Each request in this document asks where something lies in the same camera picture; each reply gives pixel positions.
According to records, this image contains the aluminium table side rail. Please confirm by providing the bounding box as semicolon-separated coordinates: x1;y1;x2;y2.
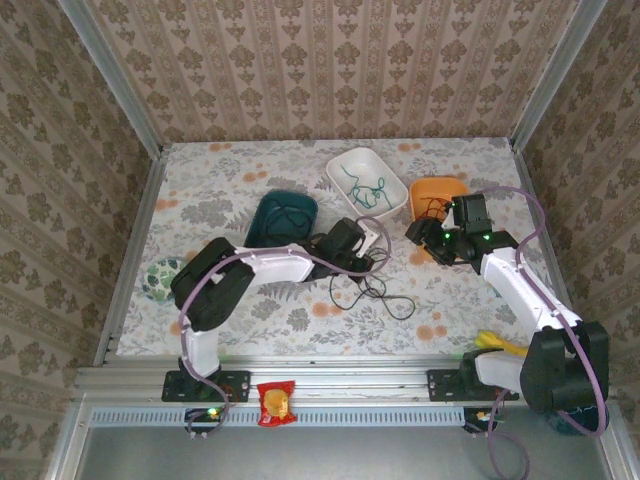
509;139;591;361
94;149;169;366

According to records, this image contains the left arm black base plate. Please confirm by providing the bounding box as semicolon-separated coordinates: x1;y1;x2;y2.
160;370;251;403

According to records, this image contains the red snack packet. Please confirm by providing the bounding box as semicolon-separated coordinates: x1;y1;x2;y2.
256;379;297;427

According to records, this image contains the aluminium mounting rail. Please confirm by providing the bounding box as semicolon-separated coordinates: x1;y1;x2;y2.
74;355;614;401

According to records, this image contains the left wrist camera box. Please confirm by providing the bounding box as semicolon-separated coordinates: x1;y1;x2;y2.
355;224;382;259

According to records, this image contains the yellow toy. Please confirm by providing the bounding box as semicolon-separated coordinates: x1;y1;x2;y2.
474;330;529;357

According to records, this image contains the white slotted cable duct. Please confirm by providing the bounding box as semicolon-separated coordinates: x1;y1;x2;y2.
89;405;466;429

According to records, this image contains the white plastic bin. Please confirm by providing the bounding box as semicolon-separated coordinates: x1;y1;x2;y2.
325;147;409;221

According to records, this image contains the red cable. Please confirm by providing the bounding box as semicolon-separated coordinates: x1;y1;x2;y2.
419;196;454;224

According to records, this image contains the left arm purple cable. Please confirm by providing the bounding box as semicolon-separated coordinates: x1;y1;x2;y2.
178;216;394;441

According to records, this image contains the orange plastic bin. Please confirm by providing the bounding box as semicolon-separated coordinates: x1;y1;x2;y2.
408;177;471;261

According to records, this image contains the dark green plastic bin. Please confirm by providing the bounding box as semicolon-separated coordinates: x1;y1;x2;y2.
244;192;320;249

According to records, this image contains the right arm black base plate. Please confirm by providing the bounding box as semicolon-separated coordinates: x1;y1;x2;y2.
425;368;520;402

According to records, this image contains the black mug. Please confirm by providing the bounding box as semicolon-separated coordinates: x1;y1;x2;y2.
547;404;609;436

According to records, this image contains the small controller board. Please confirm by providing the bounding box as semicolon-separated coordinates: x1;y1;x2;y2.
463;407;503;435
184;407;225;435

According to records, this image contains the aluminium frame post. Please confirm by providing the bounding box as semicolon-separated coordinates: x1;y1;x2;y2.
57;0;166;159
509;0;609;151

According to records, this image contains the green cable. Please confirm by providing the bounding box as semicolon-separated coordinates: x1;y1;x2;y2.
341;163;395;211

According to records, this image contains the black cable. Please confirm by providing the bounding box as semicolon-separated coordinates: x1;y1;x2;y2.
269;202;417;321

